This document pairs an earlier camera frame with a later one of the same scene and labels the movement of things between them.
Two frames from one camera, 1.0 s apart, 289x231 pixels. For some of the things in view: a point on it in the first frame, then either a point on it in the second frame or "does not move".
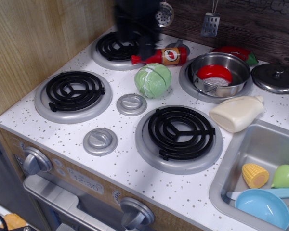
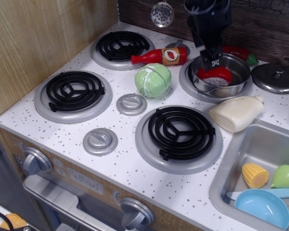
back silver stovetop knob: [178, 44] does not move
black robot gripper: [136, 23] -> [207, 19]
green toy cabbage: [152, 80] does not move
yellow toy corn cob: [256, 176] does not move
